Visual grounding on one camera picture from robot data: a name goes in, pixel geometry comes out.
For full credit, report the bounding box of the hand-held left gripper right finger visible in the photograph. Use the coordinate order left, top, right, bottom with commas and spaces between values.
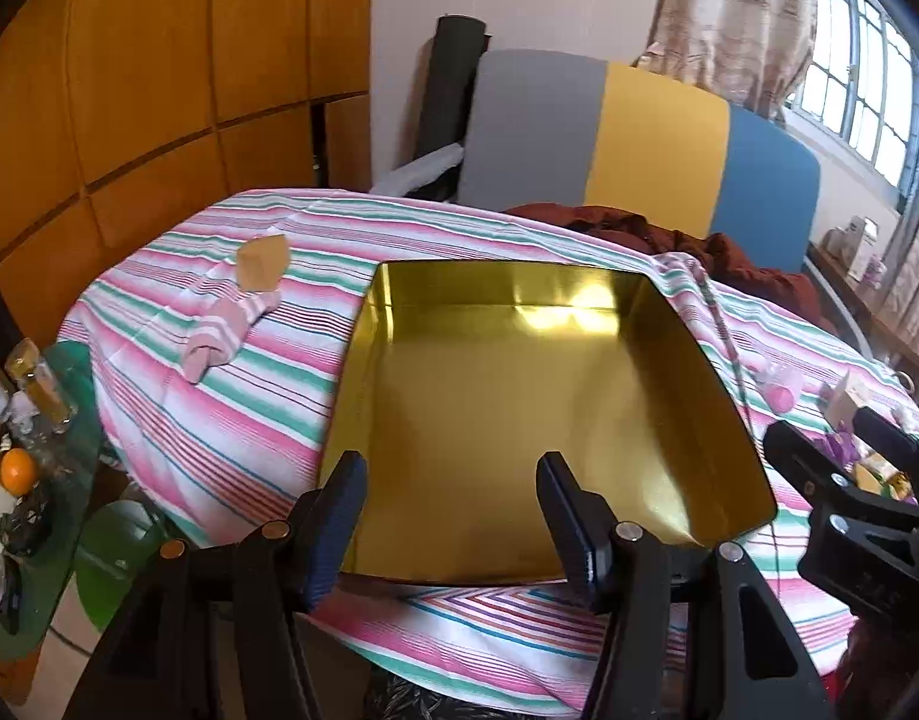
534, 451, 836, 720

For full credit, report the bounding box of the grey yellow blue headboard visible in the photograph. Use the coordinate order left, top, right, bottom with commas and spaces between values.
457, 49, 821, 275

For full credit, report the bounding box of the wooden desk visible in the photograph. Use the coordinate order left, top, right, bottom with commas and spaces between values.
804, 240, 919, 391

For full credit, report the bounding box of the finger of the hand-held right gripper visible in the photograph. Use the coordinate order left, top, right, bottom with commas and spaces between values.
763, 420, 919, 533
855, 406, 919, 500

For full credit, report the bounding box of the glass bottle yellow liquid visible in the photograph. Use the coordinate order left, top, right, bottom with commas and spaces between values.
5, 337, 77, 432

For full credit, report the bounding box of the tan cardboard piece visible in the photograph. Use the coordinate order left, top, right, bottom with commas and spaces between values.
234, 234, 291, 293

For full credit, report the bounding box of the pink striped sock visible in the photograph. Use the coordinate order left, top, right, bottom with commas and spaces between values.
185, 286, 284, 383

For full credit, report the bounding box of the wooden wardrobe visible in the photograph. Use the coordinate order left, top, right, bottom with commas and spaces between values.
0, 0, 374, 331

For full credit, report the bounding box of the green glass side table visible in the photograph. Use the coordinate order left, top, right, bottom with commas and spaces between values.
0, 341, 122, 661

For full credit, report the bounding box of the tall white carton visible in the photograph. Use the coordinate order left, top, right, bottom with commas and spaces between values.
842, 216, 881, 278

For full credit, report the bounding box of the pink green striped bed sheet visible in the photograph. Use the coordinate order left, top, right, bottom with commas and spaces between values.
58, 187, 919, 717

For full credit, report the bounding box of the green plastic stool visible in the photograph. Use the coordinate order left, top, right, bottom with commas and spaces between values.
73, 499, 171, 631

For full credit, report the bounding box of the gold-lined metal tin box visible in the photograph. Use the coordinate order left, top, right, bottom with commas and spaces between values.
320, 259, 779, 586

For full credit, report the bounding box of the white wrapped bar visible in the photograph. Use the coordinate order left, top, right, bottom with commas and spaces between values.
373, 144, 464, 200

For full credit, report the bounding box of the grey bed rail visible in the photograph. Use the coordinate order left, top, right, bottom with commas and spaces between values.
803, 244, 875, 355

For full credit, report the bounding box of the pink small bottle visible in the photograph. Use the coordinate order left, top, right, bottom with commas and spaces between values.
759, 364, 800, 413

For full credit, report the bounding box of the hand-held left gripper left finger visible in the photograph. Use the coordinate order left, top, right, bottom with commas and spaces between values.
65, 450, 370, 720

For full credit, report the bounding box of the grid pane window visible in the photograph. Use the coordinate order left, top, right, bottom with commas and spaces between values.
785, 0, 919, 196

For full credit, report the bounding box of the orange fruit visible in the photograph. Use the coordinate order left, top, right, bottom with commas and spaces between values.
0, 448, 40, 496

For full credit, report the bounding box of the black rolled mat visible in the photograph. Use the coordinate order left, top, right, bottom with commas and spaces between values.
418, 13, 492, 203

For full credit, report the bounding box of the red-brown cloth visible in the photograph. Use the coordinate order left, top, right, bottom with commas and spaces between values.
504, 202, 839, 331

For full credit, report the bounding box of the small white paper box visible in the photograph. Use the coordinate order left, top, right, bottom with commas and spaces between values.
823, 375, 873, 428

